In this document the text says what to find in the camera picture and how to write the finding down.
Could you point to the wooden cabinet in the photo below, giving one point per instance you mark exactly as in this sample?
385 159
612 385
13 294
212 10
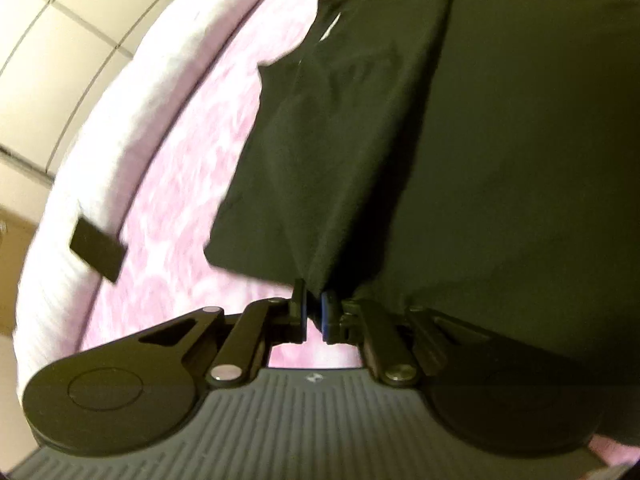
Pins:
12 270

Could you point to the black t-shirt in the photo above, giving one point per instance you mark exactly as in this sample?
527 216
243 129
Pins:
350 135

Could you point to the cream panelled wardrobe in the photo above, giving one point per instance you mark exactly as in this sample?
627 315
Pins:
60 85

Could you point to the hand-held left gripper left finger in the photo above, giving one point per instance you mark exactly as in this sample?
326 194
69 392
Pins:
300 315

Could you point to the pink rose blanket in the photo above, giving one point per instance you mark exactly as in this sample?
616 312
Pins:
190 170

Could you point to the white quilted bedspread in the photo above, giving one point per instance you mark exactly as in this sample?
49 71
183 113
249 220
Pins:
125 110

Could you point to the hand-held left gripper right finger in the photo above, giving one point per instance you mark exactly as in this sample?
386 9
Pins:
327 315

